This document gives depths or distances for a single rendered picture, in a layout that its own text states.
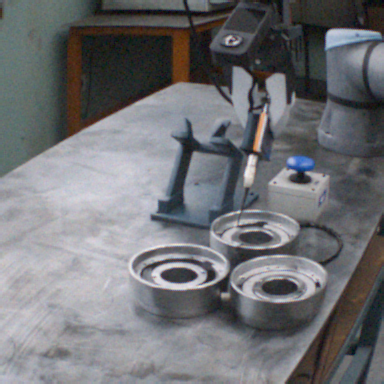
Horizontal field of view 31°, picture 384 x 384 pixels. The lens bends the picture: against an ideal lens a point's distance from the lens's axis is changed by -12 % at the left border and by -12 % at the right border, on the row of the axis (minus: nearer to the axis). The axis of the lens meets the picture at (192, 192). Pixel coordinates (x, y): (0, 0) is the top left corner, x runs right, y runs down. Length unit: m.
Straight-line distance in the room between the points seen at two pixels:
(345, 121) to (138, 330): 0.65
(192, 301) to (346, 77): 0.62
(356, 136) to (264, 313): 0.59
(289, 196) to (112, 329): 0.35
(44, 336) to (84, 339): 0.04
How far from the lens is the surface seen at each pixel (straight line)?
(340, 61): 1.25
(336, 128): 1.27
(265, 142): 0.91
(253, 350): 0.71
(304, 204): 0.98
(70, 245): 0.93
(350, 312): 1.27
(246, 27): 0.85
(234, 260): 0.84
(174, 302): 0.75
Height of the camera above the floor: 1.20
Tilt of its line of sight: 22 degrees down
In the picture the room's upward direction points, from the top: straight up
